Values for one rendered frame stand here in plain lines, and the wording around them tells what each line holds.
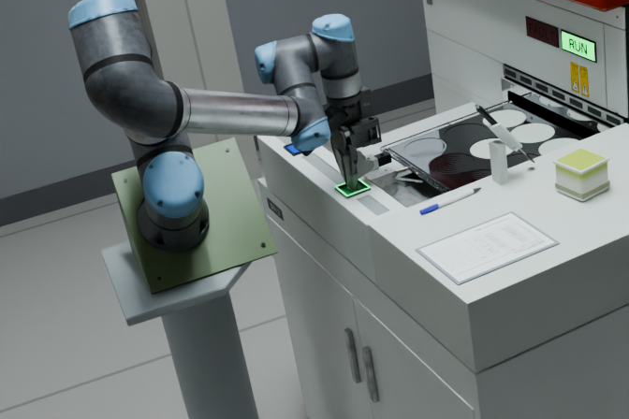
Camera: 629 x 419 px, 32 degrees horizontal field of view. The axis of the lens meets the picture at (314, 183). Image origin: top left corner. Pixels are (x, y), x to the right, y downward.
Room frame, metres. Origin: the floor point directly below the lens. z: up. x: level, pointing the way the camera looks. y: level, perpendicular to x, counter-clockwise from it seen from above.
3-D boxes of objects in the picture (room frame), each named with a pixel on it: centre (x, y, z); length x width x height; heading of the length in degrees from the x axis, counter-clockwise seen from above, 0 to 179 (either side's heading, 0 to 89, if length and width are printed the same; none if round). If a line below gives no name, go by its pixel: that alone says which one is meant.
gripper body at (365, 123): (1.98, -0.09, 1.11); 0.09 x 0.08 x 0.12; 111
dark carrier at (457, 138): (2.17, -0.41, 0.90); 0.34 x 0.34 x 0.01; 21
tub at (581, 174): (1.79, -0.50, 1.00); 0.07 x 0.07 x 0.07; 28
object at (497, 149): (1.89, -0.38, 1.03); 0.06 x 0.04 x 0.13; 111
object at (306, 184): (2.09, -0.03, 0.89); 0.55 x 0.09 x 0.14; 21
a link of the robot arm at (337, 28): (1.98, -0.08, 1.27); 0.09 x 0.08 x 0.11; 100
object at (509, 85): (2.25, -0.58, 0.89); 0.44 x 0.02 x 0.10; 21
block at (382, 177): (2.13, -0.14, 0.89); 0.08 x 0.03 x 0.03; 111
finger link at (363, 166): (1.96, -0.10, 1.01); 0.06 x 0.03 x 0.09; 111
